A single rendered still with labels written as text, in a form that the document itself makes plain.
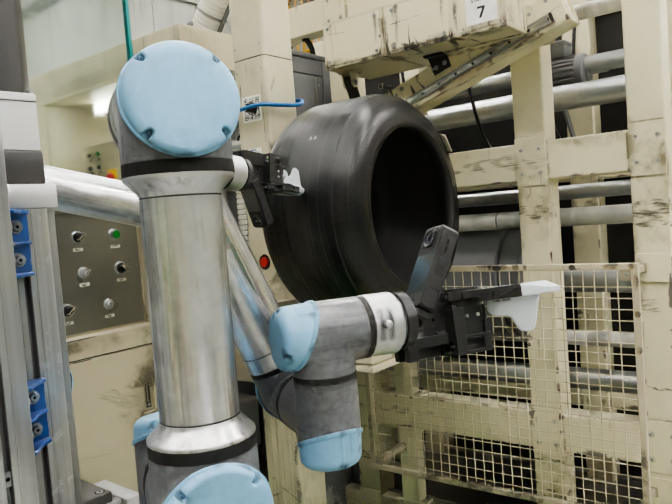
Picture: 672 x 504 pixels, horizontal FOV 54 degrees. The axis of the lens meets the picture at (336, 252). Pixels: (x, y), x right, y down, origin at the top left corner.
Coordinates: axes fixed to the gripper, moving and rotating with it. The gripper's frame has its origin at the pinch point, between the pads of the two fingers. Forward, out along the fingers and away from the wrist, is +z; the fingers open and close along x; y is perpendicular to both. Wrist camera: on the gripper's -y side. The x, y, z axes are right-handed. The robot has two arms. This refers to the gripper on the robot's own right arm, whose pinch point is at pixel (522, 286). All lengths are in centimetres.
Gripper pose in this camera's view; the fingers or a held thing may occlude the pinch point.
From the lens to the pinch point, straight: 93.0
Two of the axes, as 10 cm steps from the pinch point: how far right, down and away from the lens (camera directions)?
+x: 3.9, -1.2, -9.1
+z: 9.1, -0.9, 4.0
